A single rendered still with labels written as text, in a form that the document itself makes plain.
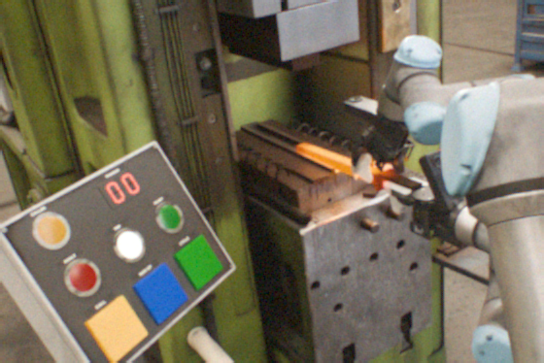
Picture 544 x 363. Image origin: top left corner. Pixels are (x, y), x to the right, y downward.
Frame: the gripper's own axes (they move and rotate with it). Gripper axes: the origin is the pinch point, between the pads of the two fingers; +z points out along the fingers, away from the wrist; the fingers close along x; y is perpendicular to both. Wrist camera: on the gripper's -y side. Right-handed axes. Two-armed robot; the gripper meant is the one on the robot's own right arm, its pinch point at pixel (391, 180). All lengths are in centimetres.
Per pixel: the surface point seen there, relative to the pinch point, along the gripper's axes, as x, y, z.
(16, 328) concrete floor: -70, 98, 169
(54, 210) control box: -64, -17, 3
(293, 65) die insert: -3.1, -21.2, 26.6
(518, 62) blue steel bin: 343, 94, 241
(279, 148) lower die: -3.0, 2.1, 38.5
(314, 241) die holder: -13.2, 13.6, 11.3
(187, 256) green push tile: -45.8, -1.5, 1.0
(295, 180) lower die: -9.4, 3.3, 21.9
